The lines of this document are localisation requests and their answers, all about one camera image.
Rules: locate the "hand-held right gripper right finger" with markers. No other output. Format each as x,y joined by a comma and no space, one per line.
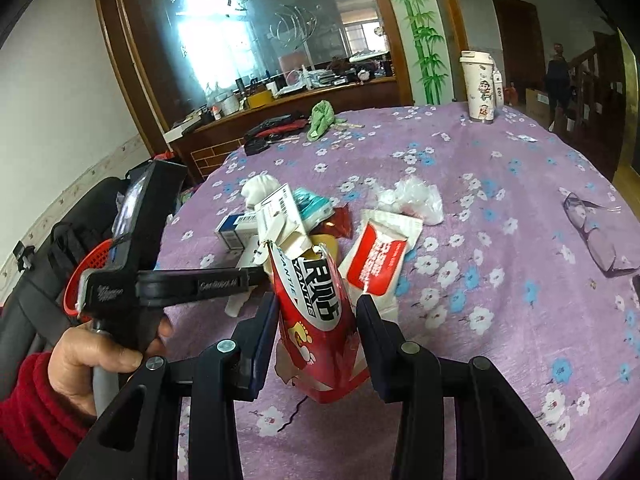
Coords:
371,350

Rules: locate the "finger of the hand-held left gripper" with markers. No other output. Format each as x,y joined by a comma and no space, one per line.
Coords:
215,286

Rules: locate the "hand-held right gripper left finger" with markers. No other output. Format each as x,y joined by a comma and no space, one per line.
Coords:
262,345

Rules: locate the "red snack packet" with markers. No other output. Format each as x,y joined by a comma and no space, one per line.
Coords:
320,330

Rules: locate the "red mesh basket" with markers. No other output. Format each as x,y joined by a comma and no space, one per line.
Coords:
92,260

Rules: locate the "white red wipes packet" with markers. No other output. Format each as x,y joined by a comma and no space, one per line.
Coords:
375,255

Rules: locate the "white carton box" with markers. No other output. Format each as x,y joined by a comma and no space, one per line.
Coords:
285,220

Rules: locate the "person's left forearm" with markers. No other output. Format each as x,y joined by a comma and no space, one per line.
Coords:
35,425

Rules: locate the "person's left hand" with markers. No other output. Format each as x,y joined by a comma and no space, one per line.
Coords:
75,365

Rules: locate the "blue white medicine box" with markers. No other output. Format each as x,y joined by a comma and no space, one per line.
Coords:
235,227

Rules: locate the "wooden partition cabinet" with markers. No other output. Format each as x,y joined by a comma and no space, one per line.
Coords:
215,145

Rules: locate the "crumpled white tissue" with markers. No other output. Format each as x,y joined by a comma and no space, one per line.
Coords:
257,190

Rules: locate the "black backpack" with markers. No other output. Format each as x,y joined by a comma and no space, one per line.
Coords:
45,260

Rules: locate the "black key fob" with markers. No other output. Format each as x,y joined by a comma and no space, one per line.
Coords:
255,146

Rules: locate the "teal wipes packet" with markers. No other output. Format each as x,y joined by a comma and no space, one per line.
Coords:
312,205

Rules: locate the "small red wrapper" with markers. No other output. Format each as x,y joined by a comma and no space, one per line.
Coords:
340,222

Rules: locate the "purple floral tablecloth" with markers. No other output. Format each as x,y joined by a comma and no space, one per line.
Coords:
500,270

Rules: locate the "black red pouch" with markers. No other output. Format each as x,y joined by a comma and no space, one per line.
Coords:
277,127

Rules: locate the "crumpled clear plastic wrap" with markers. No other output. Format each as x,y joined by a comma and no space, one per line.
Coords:
412,200

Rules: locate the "green plastic bag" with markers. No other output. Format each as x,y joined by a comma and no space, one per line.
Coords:
321,120

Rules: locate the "etched glass panel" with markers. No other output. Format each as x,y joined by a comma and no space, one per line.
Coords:
250,25

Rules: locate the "clear eyeglasses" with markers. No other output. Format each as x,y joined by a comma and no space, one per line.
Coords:
595,240

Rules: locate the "white printed tumbler cup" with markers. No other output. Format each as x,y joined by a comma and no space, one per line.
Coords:
477,85

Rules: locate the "small white bottle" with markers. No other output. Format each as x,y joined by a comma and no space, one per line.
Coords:
498,90

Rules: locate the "wooden stair railing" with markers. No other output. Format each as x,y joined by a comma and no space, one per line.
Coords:
595,100

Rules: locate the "brown wooden door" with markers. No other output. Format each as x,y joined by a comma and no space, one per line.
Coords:
517,40

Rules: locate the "bamboo painted wall panel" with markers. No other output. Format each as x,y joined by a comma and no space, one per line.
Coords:
420,35

